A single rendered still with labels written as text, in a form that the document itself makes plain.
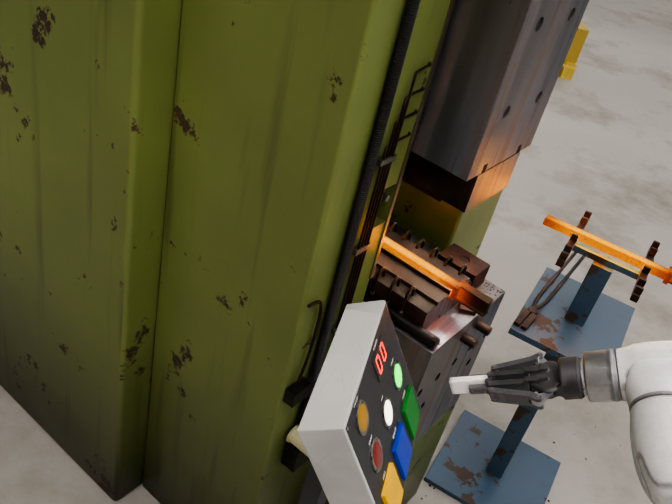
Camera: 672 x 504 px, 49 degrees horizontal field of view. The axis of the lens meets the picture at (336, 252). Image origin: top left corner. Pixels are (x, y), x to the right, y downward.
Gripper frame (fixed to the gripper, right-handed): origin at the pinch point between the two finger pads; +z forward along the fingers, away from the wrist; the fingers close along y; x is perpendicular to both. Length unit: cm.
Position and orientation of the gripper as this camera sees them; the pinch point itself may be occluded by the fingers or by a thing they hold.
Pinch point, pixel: (469, 384)
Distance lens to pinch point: 140.4
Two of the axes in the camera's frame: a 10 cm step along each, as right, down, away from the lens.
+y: 2.4, -5.3, 8.1
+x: -3.0, -8.4, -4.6
